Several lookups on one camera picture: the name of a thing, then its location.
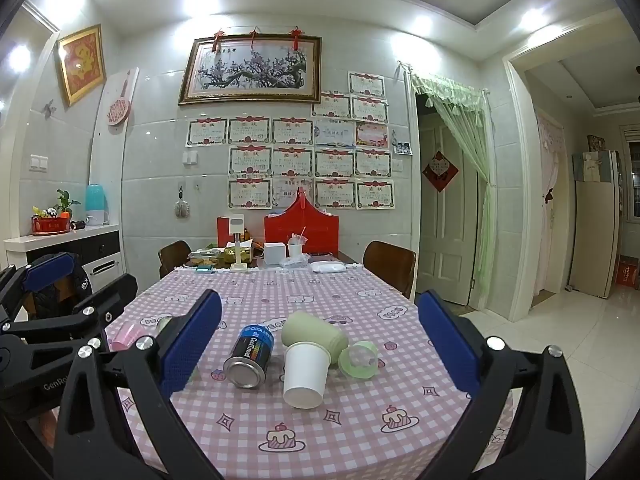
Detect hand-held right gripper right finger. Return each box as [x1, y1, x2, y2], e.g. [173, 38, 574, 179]
[416, 290, 593, 480]

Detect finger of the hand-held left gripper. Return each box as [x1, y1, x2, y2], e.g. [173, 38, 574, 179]
[0, 252, 82, 321]
[0, 274, 138, 356]

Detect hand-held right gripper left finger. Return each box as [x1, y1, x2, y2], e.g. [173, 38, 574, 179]
[52, 289, 223, 480]

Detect white paper cup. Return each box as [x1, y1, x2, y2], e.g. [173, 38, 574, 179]
[283, 341, 332, 409]

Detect pink plastic cup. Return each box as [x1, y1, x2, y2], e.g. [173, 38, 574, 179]
[110, 322, 146, 352]

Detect small translucent green cup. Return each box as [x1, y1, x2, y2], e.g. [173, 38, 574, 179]
[338, 340, 378, 378]

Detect pale green cup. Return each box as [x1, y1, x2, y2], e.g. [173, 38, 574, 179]
[281, 311, 349, 353]

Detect dark jacket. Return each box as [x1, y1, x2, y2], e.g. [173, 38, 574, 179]
[47, 255, 93, 318]

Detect red round tin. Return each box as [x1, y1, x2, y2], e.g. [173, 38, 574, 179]
[31, 215, 71, 236]

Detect white sideboard cabinet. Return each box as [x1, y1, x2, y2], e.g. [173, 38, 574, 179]
[5, 225, 122, 286]

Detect blue soda can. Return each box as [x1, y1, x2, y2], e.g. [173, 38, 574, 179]
[223, 325, 276, 390]

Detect small potted plant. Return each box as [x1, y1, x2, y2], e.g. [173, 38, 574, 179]
[56, 189, 81, 218]

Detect food tray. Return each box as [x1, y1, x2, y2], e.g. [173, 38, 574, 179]
[187, 247, 226, 267]

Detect brown wooden chair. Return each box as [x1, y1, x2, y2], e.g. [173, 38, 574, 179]
[362, 241, 417, 301]
[158, 240, 193, 281]

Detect white panel door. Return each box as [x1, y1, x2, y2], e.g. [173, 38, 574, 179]
[417, 110, 481, 306]

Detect pink checked tablecloth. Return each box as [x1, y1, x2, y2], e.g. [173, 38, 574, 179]
[117, 262, 516, 480]

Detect white stand device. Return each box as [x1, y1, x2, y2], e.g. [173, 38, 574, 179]
[227, 215, 248, 272]

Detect red gift box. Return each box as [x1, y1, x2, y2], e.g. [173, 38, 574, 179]
[264, 187, 340, 256]

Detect red diamond door decoration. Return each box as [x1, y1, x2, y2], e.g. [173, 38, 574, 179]
[422, 151, 459, 193]

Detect white refrigerator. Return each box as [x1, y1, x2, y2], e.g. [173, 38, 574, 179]
[570, 150, 621, 298]

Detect green lace curtain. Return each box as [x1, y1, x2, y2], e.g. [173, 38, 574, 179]
[410, 72, 496, 311]

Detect pink door curtain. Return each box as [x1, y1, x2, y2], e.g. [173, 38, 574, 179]
[535, 110, 562, 296]

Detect red cardboard box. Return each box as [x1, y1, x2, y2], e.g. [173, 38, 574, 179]
[616, 256, 640, 290]

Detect gold framed red picture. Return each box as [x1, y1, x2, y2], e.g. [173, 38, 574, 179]
[55, 24, 107, 107]

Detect large framed blossom painting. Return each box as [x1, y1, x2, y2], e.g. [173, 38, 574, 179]
[178, 35, 322, 106]

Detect pink round wall hanging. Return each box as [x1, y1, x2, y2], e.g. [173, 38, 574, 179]
[107, 67, 140, 126]

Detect group of wall certificates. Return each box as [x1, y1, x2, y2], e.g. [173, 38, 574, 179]
[186, 71, 396, 211]

